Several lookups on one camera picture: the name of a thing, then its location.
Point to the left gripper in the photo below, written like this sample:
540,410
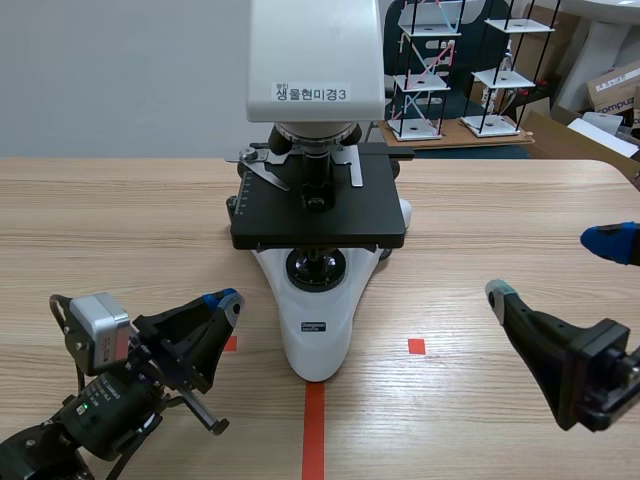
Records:
107,410

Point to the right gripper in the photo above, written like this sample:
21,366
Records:
617,385

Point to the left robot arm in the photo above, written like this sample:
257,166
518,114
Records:
30,452

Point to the large open cardboard box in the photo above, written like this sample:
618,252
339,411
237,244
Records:
575,145

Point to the white shelf tower black rods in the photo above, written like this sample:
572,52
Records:
492,125

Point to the flat wooden board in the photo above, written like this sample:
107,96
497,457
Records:
450,142

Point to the printed cardboard box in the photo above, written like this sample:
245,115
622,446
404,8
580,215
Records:
612,92

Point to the white shelf tower with straws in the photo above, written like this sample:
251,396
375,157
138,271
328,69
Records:
419,127

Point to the dark blue chair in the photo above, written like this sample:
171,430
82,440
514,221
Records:
475,45

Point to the white and black microscope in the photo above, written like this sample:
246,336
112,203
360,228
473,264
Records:
310,60

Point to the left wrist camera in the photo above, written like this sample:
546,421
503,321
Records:
97,327

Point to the white wash basin pedestal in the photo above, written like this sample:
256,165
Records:
597,40

